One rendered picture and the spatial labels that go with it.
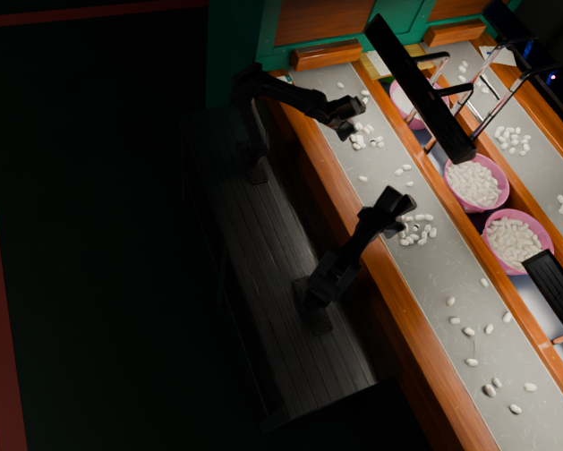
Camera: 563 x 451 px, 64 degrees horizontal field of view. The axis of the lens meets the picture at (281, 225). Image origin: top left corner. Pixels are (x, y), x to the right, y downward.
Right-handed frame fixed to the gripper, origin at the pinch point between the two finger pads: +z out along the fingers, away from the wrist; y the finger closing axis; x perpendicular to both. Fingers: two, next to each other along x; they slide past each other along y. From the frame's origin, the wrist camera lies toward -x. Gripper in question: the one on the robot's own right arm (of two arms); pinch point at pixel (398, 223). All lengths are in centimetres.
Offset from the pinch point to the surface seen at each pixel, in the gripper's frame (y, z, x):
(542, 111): 32, 85, -58
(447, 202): 4.6, 28.5, -11.7
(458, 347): -42.4, 10.3, 6.6
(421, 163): 23.4, 28.4, -11.5
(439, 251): -11.3, 20.5, -1.8
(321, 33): 85, 6, -10
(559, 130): 20, 85, -59
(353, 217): 10.3, -0.9, 12.8
